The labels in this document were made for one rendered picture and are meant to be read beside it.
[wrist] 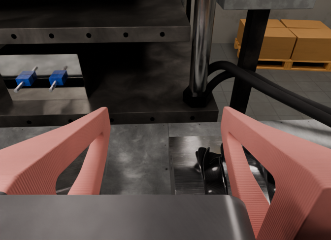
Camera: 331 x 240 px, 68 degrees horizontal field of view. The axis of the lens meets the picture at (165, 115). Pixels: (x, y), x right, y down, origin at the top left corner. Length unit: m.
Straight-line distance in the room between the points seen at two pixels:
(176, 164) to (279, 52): 2.70
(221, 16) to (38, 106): 2.99
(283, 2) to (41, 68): 0.82
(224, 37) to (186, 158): 3.30
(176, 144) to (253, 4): 0.53
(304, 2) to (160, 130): 0.62
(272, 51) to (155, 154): 2.52
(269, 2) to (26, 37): 0.78
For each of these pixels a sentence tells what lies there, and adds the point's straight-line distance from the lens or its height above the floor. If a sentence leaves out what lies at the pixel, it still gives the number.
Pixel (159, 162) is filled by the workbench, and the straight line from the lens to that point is 0.64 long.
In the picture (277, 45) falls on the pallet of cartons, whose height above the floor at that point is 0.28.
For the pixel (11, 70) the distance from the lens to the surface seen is 0.97.
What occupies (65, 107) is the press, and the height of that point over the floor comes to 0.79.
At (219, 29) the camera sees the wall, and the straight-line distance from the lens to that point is 3.65.
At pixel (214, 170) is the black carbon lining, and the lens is 0.54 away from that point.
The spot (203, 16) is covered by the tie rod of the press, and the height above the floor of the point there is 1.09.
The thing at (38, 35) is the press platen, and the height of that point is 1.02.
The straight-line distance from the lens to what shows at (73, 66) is 0.89.
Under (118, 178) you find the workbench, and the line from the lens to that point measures 0.62.
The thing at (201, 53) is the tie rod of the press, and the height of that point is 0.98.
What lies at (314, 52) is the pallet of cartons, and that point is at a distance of 3.20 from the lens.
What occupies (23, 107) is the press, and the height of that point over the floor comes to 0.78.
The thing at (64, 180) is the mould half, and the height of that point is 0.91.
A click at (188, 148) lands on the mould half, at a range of 0.59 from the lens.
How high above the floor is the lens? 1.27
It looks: 37 degrees down
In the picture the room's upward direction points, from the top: straight up
